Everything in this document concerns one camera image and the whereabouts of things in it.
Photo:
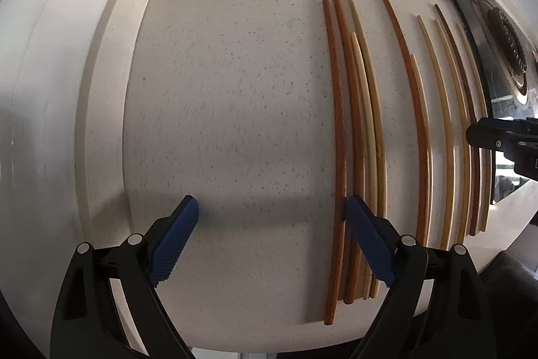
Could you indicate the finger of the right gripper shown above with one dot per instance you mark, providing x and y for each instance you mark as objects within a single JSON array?
[{"x": 493, "y": 134}]

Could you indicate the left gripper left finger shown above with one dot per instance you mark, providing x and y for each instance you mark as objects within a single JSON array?
[{"x": 168, "y": 237}]

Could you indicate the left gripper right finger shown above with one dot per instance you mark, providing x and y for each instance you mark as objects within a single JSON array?
[{"x": 376, "y": 237}]

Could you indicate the dark brown chopstick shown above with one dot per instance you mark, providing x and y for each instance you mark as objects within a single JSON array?
[
  {"x": 476, "y": 173},
  {"x": 340, "y": 194},
  {"x": 358, "y": 168}
]

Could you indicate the pale short chopstick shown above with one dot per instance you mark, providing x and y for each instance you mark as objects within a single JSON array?
[
  {"x": 425, "y": 159},
  {"x": 365, "y": 123}
]

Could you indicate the pale short chopstick middle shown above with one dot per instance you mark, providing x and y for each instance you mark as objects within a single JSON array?
[{"x": 425, "y": 159}]

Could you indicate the black glass gas stove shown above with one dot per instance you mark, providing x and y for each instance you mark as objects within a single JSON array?
[{"x": 507, "y": 62}]

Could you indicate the light wood chopstick long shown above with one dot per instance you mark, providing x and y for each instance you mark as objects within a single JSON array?
[{"x": 376, "y": 106}]

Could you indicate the reddish brown chopstick middle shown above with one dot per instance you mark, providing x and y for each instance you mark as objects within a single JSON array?
[{"x": 404, "y": 49}]

